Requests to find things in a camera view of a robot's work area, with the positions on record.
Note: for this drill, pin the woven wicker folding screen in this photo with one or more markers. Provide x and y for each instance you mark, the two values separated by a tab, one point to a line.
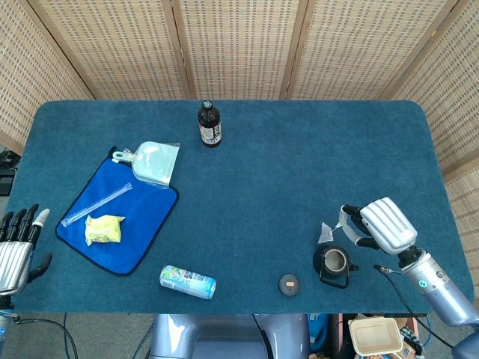
239	45

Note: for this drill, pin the wrapped clear drinking straw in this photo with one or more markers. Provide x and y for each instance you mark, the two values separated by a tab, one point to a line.
97	203

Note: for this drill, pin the black equipment on floor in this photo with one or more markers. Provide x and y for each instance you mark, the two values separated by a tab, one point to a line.
7	175

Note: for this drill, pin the black teapot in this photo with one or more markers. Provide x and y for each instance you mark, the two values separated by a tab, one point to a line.
321	259

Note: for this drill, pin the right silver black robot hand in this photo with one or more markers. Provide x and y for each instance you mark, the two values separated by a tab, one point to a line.
389	226

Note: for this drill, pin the light blue drink can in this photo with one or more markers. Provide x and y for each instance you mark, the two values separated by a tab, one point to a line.
187	282

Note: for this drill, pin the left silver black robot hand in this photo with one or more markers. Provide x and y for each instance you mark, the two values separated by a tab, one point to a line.
13	258

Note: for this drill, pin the blue package under table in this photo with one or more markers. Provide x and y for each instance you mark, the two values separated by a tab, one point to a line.
318	331

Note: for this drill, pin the blue microfibre cloth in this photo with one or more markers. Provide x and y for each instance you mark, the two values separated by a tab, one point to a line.
142	220

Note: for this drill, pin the grey-blue robot torso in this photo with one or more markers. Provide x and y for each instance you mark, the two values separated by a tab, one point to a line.
224	336

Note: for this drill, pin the light blue dustpan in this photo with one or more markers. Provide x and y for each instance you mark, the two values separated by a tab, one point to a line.
155	164

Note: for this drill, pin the small black round lid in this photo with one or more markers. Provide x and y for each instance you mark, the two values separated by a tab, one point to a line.
289	285

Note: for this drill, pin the beige takeaway food box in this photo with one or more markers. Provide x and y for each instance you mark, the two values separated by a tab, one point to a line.
374	336

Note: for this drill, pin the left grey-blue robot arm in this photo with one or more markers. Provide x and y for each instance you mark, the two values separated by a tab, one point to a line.
3	336

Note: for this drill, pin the teal table carpet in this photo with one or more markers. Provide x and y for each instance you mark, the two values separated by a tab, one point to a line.
280	179

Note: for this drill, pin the yellow-green snack packet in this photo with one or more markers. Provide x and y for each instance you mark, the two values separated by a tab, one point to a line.
105	230

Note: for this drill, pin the dark glass bottle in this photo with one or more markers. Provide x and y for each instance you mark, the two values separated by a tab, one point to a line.
209	127

